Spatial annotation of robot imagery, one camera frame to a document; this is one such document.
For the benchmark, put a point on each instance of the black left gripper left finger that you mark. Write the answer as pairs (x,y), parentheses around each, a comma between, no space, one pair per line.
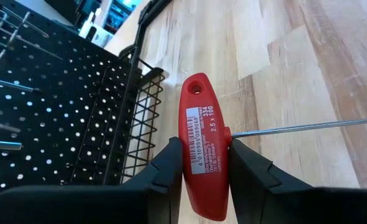
(77,205)

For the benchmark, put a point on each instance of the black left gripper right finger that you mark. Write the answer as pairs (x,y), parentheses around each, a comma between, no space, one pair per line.
(295,205)

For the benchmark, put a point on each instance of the black metal pegboard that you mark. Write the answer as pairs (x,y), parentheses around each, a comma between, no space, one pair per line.
(56,77)

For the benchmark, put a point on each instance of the white box device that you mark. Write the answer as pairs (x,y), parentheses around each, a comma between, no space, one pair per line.
(101,37)

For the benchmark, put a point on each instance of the chrome rail tool holder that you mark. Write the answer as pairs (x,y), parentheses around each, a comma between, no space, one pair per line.
(31,25)

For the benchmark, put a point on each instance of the black aluminium table frame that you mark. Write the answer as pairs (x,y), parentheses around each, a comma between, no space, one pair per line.
(143,28)

